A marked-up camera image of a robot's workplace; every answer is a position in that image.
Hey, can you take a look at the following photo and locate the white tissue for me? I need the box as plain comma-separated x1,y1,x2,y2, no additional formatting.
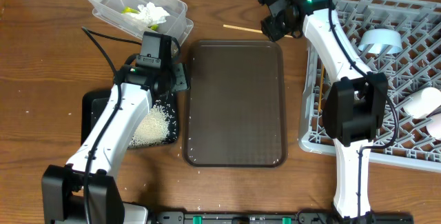
122,2,170,28

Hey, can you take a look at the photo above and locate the brown serving tray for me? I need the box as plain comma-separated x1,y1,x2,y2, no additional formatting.
183,40,287,168

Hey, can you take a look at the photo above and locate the clear plastic bin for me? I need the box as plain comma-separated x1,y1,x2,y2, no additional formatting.
88,0,194,45

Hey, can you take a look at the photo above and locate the yellow green snack wrapper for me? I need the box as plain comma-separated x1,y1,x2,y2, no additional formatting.
121,7,158,31

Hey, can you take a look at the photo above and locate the wooden chopstick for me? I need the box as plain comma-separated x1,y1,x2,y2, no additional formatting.
223,24,266,35
318,64,325,113

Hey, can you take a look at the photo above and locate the light blue rice bowl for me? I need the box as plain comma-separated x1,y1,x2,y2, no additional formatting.
358,28,402,54

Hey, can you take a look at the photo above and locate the white cup green inside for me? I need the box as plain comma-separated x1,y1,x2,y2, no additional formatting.
403,87,440,119

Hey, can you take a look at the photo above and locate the white cup pink inside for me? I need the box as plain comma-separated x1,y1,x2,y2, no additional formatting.
427,114,441,140

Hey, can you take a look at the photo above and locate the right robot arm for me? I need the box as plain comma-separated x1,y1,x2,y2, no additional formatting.
258,0,390,223

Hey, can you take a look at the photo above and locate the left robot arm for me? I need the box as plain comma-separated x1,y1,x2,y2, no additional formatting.
41,65,157,223

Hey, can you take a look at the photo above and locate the grey dishwasher rack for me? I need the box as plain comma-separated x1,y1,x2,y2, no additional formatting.
298,0,440,173

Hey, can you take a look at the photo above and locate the spilled white rice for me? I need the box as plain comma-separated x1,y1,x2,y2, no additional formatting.
129,94,179,149

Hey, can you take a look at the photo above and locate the black plastic bin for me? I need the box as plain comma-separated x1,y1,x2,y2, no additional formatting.
81,89,180,150

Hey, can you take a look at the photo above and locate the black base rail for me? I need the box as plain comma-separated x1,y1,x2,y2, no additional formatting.
147,210,414,224

